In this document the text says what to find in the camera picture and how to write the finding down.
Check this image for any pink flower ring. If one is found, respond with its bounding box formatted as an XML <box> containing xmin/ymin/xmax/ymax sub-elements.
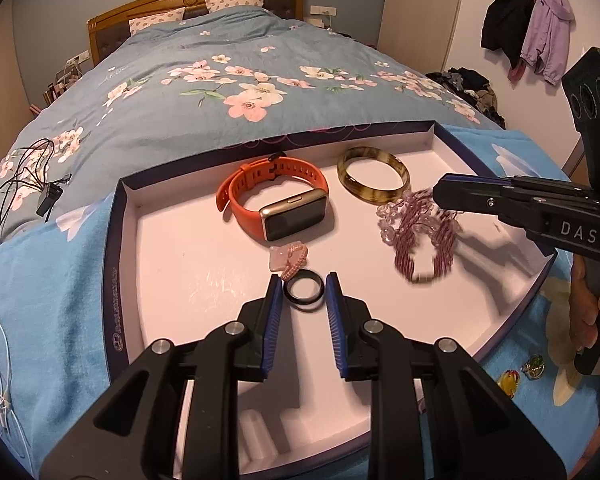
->
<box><xmin>269</xmin><ymin>242</ymin><xmax>310</xmax><ymax>281</ymax></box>

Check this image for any yellow glass ring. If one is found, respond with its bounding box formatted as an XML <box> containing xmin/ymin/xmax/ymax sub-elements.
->
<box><xmin>497</xmin><ymin>369</ymin><xmax>522</xmax><ymax>401</ymax></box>

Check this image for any pile of dark clothes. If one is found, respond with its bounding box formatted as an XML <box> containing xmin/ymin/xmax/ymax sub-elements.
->
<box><xmin>425</xmin><ymin>66</ymin><xmax>506</xmax><ymax>128</ymax></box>

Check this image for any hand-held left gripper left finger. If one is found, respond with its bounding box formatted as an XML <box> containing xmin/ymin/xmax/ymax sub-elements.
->
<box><xmin>40</xmin><ymin>275</ymin><xmax>286</xmax><ymax>480</ymax></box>

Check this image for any black cable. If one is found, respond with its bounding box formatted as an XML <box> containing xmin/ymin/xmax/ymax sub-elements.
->
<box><xmin>0</xmin><ymin>139</ymin><xmax>73</xmax><ymax>241</ymax></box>

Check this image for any light blue printed blanket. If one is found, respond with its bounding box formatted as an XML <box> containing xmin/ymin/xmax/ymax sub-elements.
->
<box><xmin>0</xmin><ymin>125</ymin><xmax>600</xmax><ymax>480</ymax></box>

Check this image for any black ring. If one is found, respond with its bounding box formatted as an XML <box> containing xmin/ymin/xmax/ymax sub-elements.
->
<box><xmin>286</xmin><ymin>270</ymin><xmax>326</xmax><ymax>312</ymax></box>

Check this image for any brown horn bangle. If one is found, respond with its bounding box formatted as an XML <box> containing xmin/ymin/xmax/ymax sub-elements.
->
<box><xmin>336</xmin><ymin>146</ymin><xmax>411</xmax><ymax>204</ymax></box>

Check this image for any bed with floral duvet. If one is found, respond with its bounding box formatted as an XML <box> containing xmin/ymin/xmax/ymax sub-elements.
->
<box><xmin>0</xmin><ymin>7</ymin><xmax>506</xmax><ymax>261</ymax></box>

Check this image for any clear bead bracelet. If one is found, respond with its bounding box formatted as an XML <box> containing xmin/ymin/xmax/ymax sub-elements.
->
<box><xmin>377</xmin><ymin>200</ymin><xmax>431</xmax><ymax>246</ymax></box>

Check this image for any wire bedside organizer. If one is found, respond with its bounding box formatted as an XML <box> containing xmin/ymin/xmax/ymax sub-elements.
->
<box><xmin>42</xmin><ymin>60</ymin><xmax>83</xmax><ymax>106</ymax></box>

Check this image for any person's right hand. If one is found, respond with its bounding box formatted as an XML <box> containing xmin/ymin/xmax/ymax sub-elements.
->
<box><xmin>569</xmin><ymin>255</ymin><xmax>600</xmax><ymax>358</ymax></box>

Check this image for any black jacket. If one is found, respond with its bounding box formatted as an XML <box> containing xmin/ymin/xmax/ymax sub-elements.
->
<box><xmin>481</xmin><ymin>0</ymin><xmax>536</xmax><ymax>68</ymax></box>

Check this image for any green ring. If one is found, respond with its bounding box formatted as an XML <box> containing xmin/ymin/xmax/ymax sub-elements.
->
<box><xmin>522</xmin><ymin>354</ymin><xmax>546</xmax><ymax>380</ymax></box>

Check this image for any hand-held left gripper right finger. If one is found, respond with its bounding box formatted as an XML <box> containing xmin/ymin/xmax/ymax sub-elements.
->
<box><xmin>325</xmin><ymin>272</ymin><xmax>568</xmax><ymax>480</ymax></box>

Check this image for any purple bead bracelet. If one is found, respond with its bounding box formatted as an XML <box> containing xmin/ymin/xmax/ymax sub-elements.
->
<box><xmin>392</xmin><ymin>190</ymin><xmax>463</xmax><ymax>286</ymax></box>

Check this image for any orange smartwatch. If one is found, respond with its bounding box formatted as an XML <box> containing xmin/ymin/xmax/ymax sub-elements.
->
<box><xmin>216</xmin><ymin>152</ymin><xmax>330</xmax><ymax>242</ymax></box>

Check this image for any purple jacket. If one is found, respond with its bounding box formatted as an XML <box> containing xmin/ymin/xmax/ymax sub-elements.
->
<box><xmin>520</xmin><ymin>0</ymin><xmax>576</xmax><ymax>86</ymax></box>

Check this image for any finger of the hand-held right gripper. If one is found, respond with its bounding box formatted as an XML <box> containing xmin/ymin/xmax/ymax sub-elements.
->
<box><xmin>500</xmin><ymin>175</ymin><xmax>596</xmax><ymax>202</ymax></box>
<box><xmin>432</xmin><ymin>172</ymin><xmax>547</xmax><ymax>241</ymax></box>

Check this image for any patterned white pillow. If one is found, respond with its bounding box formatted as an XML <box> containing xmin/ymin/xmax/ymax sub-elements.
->
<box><xmin>204</xmin><ymin>0</ymin><xmax>266</xmax><ymax>12</ymax></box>
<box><xmin>128</xmin><ymin>7</ymin><xmax>187</xmax><ymax>36</ymax></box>

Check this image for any dark blue shallow box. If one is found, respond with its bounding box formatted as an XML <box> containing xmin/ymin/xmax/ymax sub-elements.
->
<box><xmin>102</xmin><ymin>120</ymin><xmax>558</xmax><ymax>466</ymax></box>

